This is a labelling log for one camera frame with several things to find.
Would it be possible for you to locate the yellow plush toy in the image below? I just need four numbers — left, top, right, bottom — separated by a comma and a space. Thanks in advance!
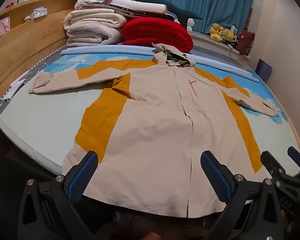
209, 23, 227, 42
221, 29, 235, 43

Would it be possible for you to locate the white cable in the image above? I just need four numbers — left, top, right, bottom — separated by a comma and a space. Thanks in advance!
0, 64, 46, 103

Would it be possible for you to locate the small white plush toy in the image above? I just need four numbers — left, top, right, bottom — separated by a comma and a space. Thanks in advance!
186, 18, 196, 33

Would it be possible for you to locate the dark red bag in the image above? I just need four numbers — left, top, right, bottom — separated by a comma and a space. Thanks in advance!
237, 29, 255, 55

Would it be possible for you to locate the folded white sheet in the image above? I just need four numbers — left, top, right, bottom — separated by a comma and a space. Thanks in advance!
106, 0, 169, 15

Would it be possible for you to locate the bed with blue printed sheet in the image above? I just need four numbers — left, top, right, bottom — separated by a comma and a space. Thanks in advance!
0, 42, 300, 178

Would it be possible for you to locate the tissue pack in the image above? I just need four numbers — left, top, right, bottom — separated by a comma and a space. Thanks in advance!
31, 7, 48, 19

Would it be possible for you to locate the white window sill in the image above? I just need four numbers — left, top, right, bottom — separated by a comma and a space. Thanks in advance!
190, 30, 251, 61

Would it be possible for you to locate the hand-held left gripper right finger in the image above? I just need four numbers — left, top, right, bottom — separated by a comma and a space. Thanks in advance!
200, 151, 284, 240

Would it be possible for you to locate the pink packet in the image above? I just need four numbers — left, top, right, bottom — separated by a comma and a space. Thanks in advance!
0, 17, 11, 34

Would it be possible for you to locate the folded red blanket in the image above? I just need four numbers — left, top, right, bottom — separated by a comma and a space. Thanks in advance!
122, 17, 193, 53

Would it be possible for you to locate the beige and mustard hooded jacket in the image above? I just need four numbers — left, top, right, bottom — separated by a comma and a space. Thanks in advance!
28, 42, 279, 218

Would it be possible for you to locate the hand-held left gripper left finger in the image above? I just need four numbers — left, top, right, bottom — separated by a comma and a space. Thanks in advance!
17, 151, 99, 240

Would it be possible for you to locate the dark teal plush shark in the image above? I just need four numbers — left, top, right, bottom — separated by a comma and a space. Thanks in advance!
116, 0, 203, 20

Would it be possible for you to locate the blue curtain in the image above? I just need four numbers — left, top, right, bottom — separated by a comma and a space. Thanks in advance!
155, 0, 255, 34

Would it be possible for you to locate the wooden headboard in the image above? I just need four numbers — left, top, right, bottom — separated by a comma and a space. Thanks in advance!
0, 0, 83, 112

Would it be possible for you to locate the folded white quilt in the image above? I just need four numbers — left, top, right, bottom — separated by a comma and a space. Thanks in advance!
63, 8, 127, 47

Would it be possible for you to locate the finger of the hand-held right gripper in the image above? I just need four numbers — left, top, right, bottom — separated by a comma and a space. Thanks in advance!
261, 151, 294, 180
287, 147, 300, 168

